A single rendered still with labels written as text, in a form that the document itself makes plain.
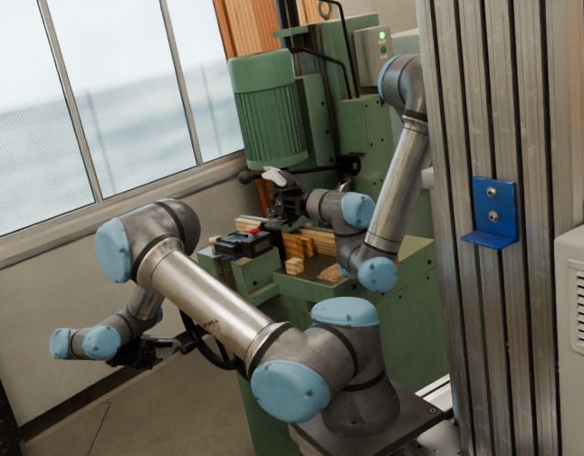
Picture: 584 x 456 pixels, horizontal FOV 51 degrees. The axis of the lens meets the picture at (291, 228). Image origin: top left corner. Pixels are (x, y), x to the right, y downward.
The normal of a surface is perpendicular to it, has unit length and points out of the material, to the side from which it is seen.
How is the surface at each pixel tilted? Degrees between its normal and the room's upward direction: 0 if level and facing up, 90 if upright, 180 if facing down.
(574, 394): 90
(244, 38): 87
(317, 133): 90
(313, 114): 90
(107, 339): 75
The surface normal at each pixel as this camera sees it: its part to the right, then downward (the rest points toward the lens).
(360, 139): -0.71, 0.34
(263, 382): -0.50, 0.42
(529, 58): -0.84, 0.31
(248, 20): 0.69, 0.06
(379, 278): 0.23, 0.27
